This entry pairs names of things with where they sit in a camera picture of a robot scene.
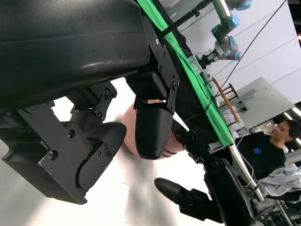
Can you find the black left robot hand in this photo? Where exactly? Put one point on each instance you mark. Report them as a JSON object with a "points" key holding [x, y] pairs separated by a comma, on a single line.
{"points": [[70, 47]]}

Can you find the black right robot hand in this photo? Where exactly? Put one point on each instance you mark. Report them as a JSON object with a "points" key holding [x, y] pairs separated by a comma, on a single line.
{"points": [[228, 188]]}

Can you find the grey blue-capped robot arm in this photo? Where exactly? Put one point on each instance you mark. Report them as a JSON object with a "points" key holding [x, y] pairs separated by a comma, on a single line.
{"points": [[225, 26]]}

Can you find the black laptop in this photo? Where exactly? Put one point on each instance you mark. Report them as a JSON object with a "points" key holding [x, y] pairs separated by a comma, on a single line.
{"points": [[257, 150]]}

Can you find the person with glasses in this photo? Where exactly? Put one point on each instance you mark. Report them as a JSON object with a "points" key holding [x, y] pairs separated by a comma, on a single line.
{"points": [[282, 131]]}

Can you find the brown wooden rack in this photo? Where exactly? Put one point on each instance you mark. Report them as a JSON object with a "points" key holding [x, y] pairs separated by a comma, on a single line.
{"points": [[229, 101]]}

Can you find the grey cabinet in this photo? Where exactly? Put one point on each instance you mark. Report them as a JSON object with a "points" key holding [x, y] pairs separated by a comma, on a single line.
{"points": [[265, 101]]}

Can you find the green cloth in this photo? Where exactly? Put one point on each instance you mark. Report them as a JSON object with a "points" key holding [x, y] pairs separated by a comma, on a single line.
{"points": [[200, 82]]}

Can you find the black metal rod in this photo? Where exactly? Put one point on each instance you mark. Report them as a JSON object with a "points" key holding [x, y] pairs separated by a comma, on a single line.
{"points": [[185, 17]]}

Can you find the small clear box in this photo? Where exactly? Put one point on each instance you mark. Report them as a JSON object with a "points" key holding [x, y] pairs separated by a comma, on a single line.
{"points": [[195, 64]]}

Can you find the distant black robot gripper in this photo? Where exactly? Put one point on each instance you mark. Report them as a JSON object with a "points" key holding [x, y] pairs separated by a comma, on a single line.
{"points": [[207, 58]]}

